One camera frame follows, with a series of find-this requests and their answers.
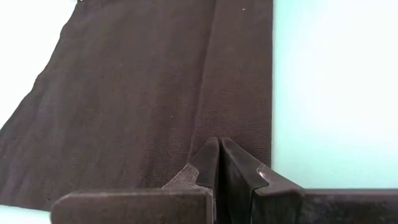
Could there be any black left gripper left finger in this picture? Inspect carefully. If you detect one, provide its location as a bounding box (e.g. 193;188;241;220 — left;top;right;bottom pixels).
50;136;220;224

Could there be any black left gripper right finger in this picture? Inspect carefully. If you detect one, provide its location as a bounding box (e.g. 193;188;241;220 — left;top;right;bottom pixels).
220;137;398;224

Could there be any black towel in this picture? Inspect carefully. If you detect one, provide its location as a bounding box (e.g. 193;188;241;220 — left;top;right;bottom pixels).
0;0;275;213

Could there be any green table mat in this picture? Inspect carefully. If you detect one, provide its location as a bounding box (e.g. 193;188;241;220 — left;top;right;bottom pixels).
0;0;398;224

